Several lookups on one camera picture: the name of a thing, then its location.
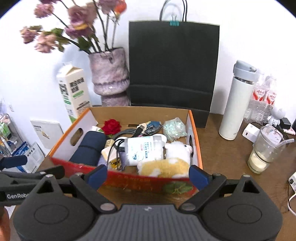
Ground white yellow plush alpaca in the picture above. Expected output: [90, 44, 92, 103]
[137, 141, 193, 179]

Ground person's hand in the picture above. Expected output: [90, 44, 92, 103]
[0, 207, 11, 241]

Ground dark blue rolled cloth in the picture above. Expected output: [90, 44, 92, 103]
[69, 131, 107, 166]

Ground colourful boxes on shelf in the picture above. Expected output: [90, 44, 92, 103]
[1, 113, 45, 173]

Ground white tissue pack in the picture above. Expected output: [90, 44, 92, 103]
[125, 134, 167, 166]

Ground red fabric rose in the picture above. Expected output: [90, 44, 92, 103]
[101, 119, 121, 136]

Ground white booklet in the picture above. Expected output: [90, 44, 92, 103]
[31, 121, 63, 149]

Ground cardboard box orange rim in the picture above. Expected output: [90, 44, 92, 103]
[49, 106, 203, 194]

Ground iridescent plastic wrapped packet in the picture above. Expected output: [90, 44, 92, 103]
[163, 118, 187, 142]

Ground white usb charger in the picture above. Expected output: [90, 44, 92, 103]
[242, 123, 260, 143]

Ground glass cup with milk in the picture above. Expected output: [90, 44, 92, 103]
[247, 124, 295, 174]

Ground blue white snack packet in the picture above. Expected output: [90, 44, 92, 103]
[138, 120, 163, 136]

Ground black power adapter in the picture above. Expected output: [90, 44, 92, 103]
[280, 118, 292, 130]

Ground pack of water bottles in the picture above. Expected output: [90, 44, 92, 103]
[243, 75, 277, 125]

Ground white milk carton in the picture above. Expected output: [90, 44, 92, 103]
[56, 62, 92, 123]

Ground white thermos grey lid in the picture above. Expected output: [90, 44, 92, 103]
[218, 60, 259, 141]

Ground purple white ceramic vase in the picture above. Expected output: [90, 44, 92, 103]
[88, 48, 131, 107]

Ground black paper shopping bag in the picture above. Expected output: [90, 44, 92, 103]
[128, 9, 220, 128]

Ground dried pink flower bouquet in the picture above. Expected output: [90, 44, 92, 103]
[20, 1, 127, 54]

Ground teal binder clip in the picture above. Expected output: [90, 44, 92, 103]
[170, 20, 180, 27]

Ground black cable bundle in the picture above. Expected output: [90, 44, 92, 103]
[106, 126, 144, 171]

